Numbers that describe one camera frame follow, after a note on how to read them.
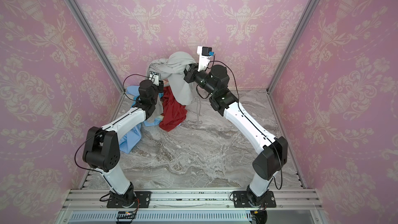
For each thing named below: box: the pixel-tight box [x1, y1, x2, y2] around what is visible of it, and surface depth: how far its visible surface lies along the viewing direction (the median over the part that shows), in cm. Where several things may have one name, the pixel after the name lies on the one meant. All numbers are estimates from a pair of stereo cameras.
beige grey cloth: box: [146, 51, 197, 123], surface depth 65 cm
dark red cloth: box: [159, 86, 188, 133], surface depth 100 cm
